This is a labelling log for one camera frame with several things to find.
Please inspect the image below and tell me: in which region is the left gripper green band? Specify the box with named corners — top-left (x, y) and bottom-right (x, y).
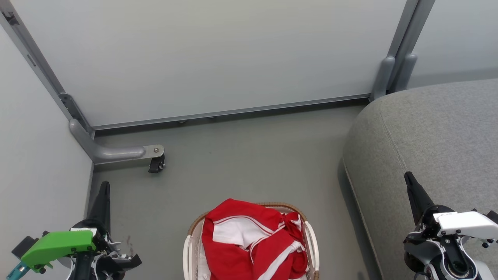
top-left (12, 181), bottom-right (113, 273)

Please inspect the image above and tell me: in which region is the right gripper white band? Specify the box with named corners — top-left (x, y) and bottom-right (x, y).
top-left (404, 171), bottom-right (498, 249)

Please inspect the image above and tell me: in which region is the red and white jersey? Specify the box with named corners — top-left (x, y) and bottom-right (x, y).
top-left (202, 199), bottom-right (290, 280)

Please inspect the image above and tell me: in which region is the grey fabric sofa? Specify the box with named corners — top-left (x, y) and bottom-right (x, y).
top-left (342, 79), bottom-right (498, 280)

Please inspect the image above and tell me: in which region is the grey partition foot bar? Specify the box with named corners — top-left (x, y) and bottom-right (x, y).
top-left (69, 119), bottom-right (165, 164)

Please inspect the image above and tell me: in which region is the black caster wheel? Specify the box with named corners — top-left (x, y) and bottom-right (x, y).
top-left (148, 154), bottom-right (166, 174)

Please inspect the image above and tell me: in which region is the white basket liner cloth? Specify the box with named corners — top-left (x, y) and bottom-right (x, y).
top-left (197, 229), bottom-right (207, 280)

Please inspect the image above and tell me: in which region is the black left arm cable teal plug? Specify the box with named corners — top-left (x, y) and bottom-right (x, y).
top-left (5, 261), bottom-right (30, 280)

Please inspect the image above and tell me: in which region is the wicker laundry basket white frame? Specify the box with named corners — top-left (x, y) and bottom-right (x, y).
top-left (183, 202), bottom-right (320, 280)

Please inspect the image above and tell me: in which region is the grey partition post rounded foot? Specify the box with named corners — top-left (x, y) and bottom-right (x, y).
top-left (370, 0), bottom-right (420, 102)
top-left (390, 0), bottom-right (436, 94)

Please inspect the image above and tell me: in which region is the grey partition post with bracket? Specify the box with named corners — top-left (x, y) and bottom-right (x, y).
top-left (0, 9), bottom-right (95, 137)

